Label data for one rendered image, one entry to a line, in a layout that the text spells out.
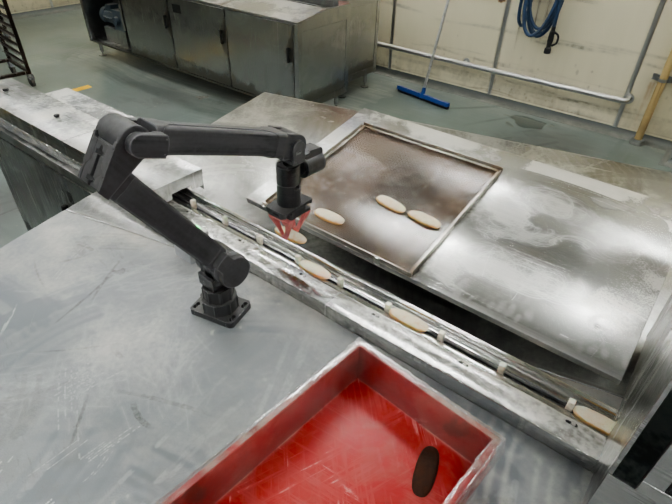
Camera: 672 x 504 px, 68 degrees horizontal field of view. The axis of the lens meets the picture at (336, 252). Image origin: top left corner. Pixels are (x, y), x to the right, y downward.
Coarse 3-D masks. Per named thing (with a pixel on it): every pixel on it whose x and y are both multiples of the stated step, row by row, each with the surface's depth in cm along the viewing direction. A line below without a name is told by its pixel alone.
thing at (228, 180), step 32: (288, 128) 203; (320, 128) 204; (448, 128) 207; (192, 160) 179; (224, 160) 180; (256, 160) 180; (544, 160) 186; (576, 160) 187; (608, 160) 187; (96, 192) 160; (224, 192) 162; (640, 192) 169; (128, 224) 146; (288, 256) 136; (320, 256) 136; (352, 256) 137; (384, 288) 127; (416, 288) 127; (448, 320) 118; (480, 320) 118; (512, 352) 111; (544, 352) 111; (640, 352) 111; (608, 384) 104
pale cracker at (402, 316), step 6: (390, 312) 115; (396, 312) 114; (402, 312) 114; (408, 312) 115; (396, 318) 113; (402, 318) 113; (408, 318) 113; (414, 318) 113; (408, 324) 112; (414, 324) 111; (420, 324) 111; (426, 324) 112; (420, 330) 110; (426, 330) 111
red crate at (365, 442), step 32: (352, 384) 102; (320, 416) 96; (352, 416) 96; (384, 416) 96; (288, 448) 90; (320, 448) 91; (352, 448) 91; (384, 448) 91; (416, 448) 91; (448, 448) 91; (256, 480) 86; (288, 480) 86; (320, 480) 86; (352, 480) 86; (384, 480) 86; (448, 480) 86
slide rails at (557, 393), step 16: (176, 192) 155; (192, 208) 148; (208, 208) 149; (240, 224) 142; (272, 240) 137; (304, 256) 131; (336, 272) 126; (336, 288) 122; (352, 288) 122; (368, 304) 117; (384, 304) 117; (448, 336) 110; (480, 352) 106; (512, 368) 103; (512, 384) 100; (544, 384) 100; (544, 400) 97; (576, 400) 97; (608, 416) 94
